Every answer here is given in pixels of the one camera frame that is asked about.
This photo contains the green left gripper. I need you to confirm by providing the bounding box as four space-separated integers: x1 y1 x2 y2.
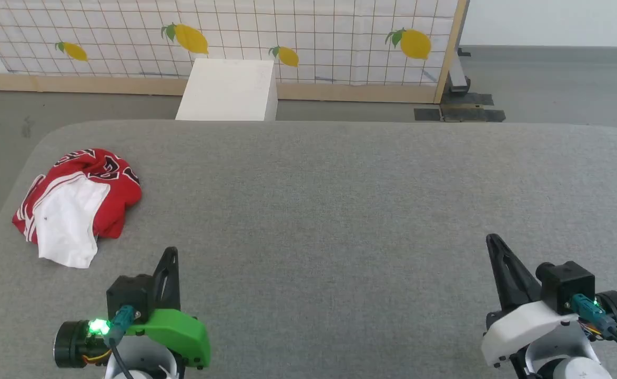
53 246 211 368

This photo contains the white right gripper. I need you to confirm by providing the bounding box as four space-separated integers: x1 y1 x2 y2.
481 234 617 367

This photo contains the red and white basketball jersey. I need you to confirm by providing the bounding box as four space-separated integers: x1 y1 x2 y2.
12 148 143 269

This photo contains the grey fabric sofa cushion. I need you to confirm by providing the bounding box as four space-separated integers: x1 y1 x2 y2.
0 120 617 379

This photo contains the black floor plate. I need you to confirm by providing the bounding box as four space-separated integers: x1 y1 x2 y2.
414 92 506 123

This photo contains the white rectangular box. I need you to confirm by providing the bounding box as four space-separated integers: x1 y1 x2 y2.
175 58 278 122

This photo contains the grey metal partition foot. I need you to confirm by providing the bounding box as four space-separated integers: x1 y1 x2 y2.
448 47 472 95

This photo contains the lemon-print grid partition screen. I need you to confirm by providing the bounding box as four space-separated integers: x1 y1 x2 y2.
0 0 469 104

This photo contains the black left cable teal plug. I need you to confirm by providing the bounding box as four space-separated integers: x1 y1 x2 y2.
103 305 141 379

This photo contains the black cable teal plug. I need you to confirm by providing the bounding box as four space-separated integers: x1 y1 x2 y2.
571 294 617 372
103 305 141 379

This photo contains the black right cable teal plug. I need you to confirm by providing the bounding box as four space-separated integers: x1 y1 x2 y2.
571 294 617 372

